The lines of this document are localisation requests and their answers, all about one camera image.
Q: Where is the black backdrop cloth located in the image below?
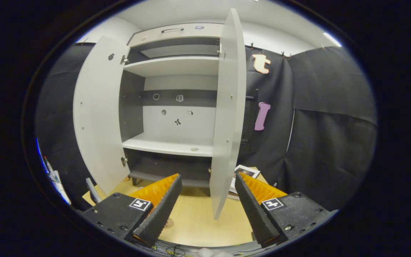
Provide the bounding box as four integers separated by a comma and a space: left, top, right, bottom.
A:
36, 43, 378, 211

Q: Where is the grey metal bar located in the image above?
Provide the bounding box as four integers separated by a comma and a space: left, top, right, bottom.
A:
86, 177, 102, 204

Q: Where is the bundle of thin cables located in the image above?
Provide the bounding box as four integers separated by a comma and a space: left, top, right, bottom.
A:
148, 240, 192, 257

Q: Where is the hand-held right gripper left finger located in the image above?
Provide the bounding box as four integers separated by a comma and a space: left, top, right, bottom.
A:
83, 174, 183, 248

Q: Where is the narrow ceiling light panel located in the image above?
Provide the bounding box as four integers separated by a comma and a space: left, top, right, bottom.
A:
323, 32, 342, 47

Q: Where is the white cabinet door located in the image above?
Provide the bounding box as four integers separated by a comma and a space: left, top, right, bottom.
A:
73, 36, 131, 196
209, 8, 247, 220

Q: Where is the white and grey cabinet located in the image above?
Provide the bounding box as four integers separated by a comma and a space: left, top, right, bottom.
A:
119, 22, 227, 188

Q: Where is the white cabinet drawer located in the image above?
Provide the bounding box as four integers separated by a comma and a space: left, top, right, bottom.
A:
128, 23, 225, 47

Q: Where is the white magazine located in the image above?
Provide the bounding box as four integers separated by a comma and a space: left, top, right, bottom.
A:
229, 165, 261, 200

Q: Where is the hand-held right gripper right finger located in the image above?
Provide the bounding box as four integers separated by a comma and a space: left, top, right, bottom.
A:
234, 173, 338, 249

